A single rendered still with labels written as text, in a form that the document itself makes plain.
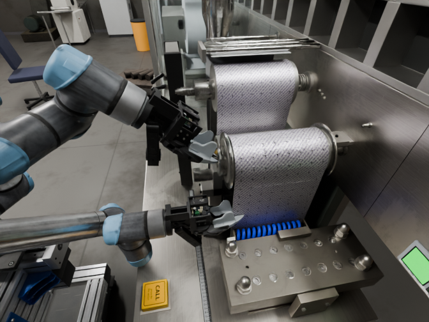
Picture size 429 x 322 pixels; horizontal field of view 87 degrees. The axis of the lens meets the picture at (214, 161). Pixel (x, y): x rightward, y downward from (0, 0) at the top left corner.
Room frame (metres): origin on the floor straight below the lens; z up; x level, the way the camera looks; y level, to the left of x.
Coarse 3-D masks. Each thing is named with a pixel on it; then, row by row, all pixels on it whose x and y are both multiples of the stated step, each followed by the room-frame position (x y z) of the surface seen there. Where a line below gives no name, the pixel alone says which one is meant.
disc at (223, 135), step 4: (224, 132) 0.47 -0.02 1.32; (220, 136) 0.50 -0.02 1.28; (224, 136) 0.46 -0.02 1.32; (220, 140) 0.50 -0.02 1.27; (228, 140) 0.43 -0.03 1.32; (228, 144) 0.42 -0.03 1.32; (228, 148) 0.42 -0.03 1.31; (228, 152) 0.41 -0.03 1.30; (232, 164) 0.39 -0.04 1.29; (232, 168) 0.38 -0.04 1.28; (232, 172) 0.38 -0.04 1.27; (232, 176) 0.37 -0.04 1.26; (224, 180) 0.44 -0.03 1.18; (232, 180) 0.37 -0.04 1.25; (228, 184) 0.40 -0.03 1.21; (232, 184) 0.38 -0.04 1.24; (228, 188) 0.40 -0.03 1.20
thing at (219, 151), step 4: (216, 148) 0.45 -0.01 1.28; (220, 148) 0.45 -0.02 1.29; (224, 148) 0.45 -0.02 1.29; (216, 152) 0.45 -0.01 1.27; (220, 152) 0.43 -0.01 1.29; (224, 152) 0.43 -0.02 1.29; (220, 156) 0.42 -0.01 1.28; (224, 156) 0.42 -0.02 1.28; (220, 160) 0.42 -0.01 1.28; (224, 160) 0.42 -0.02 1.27; (216, 164) 0.45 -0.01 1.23; (220, 164) 0.41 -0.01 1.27; (224, 164) 0.41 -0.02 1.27; (216, 168) 0.45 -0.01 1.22; (220, 168) 0.41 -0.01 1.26; (224, 168) 0.41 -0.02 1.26; (220, 172) 0.41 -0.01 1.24; (224, 172) 0.41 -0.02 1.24
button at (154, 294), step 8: (160, 280) 0.28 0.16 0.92; (144, 288) 0.26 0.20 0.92; (152, 288) 0.26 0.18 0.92; (160, 288) 0.26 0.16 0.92; (144, 296) 0.24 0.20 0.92; (152, 296) 0.24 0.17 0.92; (160, 296) 0.24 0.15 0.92; (144, 304) 0.22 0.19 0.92; (152, 304) 0.22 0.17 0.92; (160, 304) 0.22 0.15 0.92; (168, 304) 0.23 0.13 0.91
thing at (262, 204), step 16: (240, 192) 0.39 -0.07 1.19; (256, 192) 0.40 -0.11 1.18; (272, 192) 0.40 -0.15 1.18; (288, 192) 0.41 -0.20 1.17; (304, 192) 0.42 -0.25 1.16; (240, 208) 0.39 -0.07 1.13; (256, 208) 0.40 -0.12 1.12; (272, 208) 0.41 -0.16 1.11; (288, 208) 0.41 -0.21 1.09; (304, 208) 0.42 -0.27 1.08; (240, 224) 0.39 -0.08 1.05; (256, 224) 0.40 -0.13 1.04
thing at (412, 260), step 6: (414, 252) 0.23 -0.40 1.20; (420, 252) 0.22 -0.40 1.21; (408, 258) 0.23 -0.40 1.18; (414, 258) 0.22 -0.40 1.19; (420, 258) 0.21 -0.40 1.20; (408, 264) 0.22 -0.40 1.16; (414, 264) 0.21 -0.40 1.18; (420, 264) 0.21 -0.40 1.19; (426, 264) 0.20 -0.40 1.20; (414, 270) 0.20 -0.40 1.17; (420, 270) 0.20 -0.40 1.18; (426, 270) 0.19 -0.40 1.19; (420, 276) 0.19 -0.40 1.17; (426, 276) 0.19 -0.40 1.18
